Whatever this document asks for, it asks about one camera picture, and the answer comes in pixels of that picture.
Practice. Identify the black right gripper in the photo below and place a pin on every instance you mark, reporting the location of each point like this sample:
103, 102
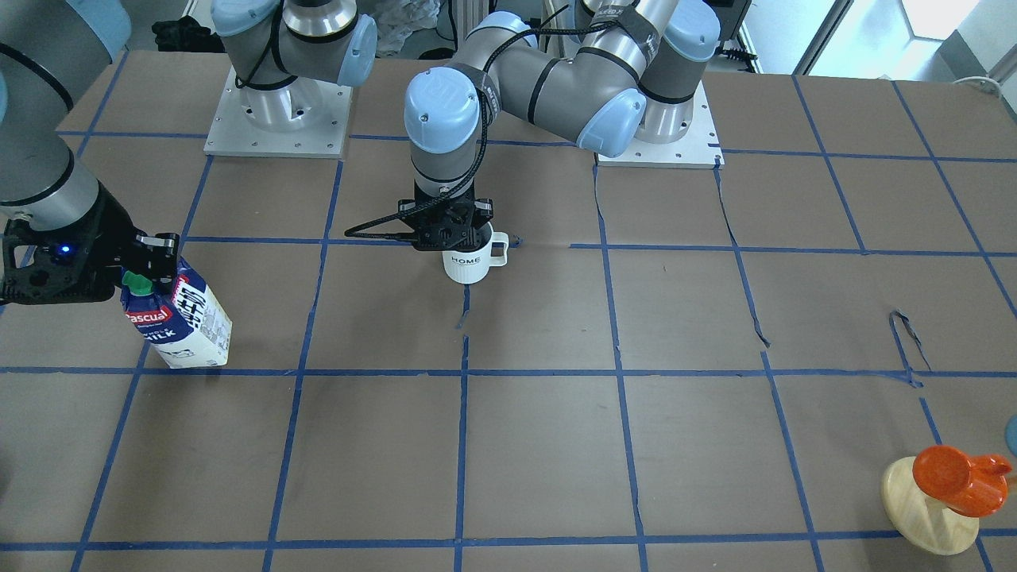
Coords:
109, 232

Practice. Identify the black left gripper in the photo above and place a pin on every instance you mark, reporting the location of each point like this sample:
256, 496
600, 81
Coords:
481, 214

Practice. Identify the white HOME mug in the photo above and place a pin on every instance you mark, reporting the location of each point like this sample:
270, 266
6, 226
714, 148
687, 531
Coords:
471, 266

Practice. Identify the blue white milk carton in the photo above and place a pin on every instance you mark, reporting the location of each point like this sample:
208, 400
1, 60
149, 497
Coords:
186, 325

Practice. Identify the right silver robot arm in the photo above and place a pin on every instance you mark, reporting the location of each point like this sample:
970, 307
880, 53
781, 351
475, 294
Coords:
52, 52

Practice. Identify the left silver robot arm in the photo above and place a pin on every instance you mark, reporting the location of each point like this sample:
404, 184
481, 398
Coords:
633, 78

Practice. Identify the wooden mug tree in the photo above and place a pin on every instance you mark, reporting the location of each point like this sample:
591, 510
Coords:
926, 522

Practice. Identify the orange mug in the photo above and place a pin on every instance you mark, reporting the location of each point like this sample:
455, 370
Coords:
972, 486

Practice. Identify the blue mug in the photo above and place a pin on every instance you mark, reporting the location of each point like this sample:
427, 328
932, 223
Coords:
1010, 434

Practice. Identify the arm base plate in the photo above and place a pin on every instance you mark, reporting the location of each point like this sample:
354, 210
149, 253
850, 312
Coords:
682, 139
308, 119

